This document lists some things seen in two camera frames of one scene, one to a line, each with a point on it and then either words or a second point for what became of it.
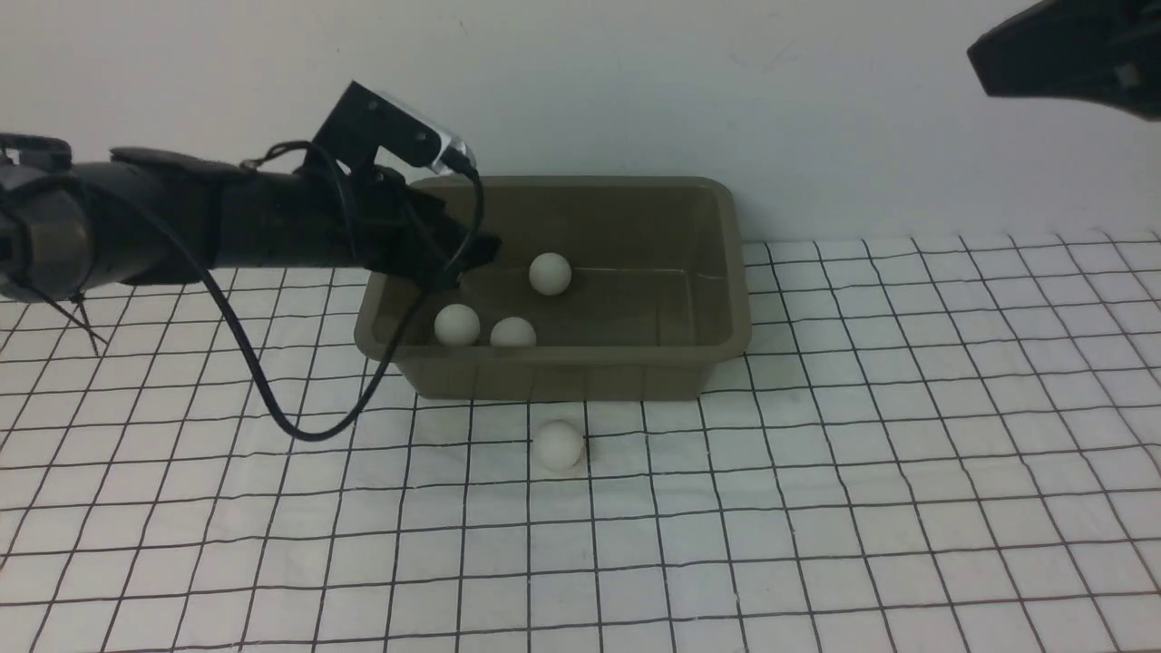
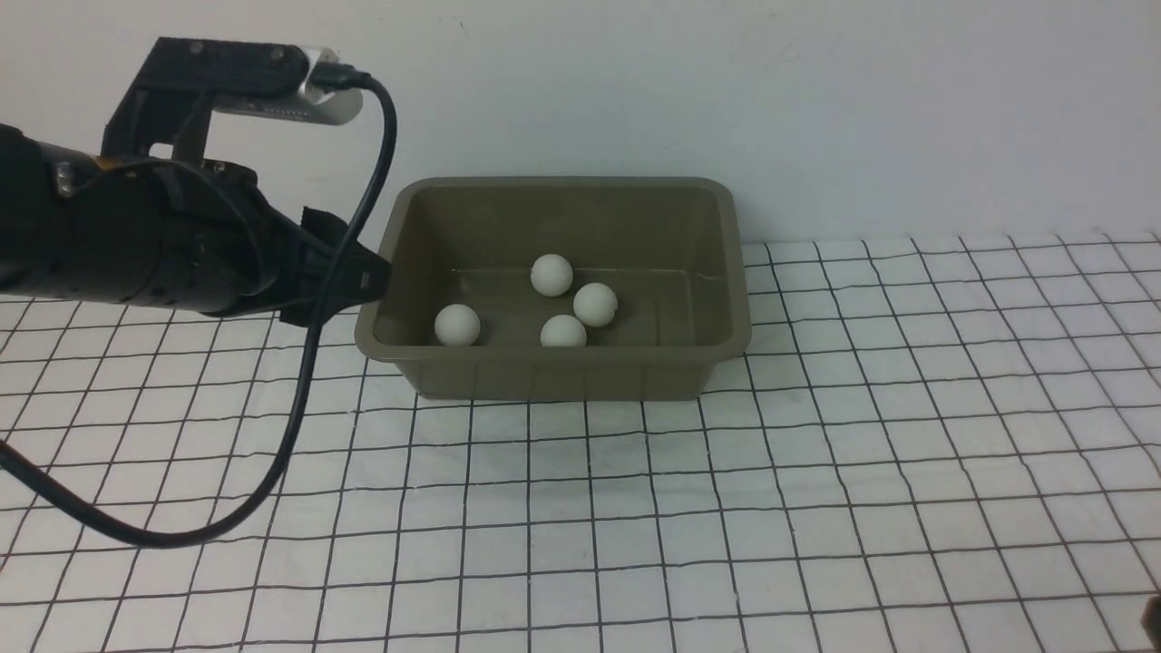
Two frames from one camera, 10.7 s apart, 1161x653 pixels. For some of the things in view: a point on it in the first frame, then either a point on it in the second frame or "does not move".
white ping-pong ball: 559,445 → 595,305
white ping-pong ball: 550,274 does not move
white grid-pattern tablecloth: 931,443 does not move
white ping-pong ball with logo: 512,332 → 563,330
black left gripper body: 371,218 → 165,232
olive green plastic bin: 602,288 does not move
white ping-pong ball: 457,325 does not move
